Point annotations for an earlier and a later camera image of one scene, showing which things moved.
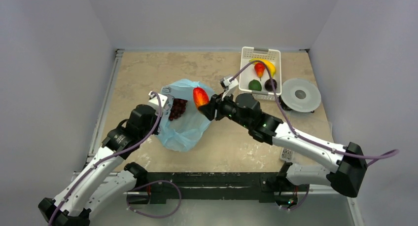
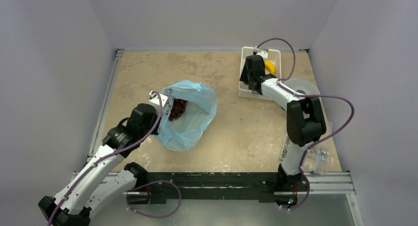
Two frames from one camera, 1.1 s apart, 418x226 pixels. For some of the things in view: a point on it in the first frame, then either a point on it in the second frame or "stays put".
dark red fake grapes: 179,106 stays put
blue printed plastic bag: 186,132 stays put
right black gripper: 216,105 to 247,72
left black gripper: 155,117 stays put
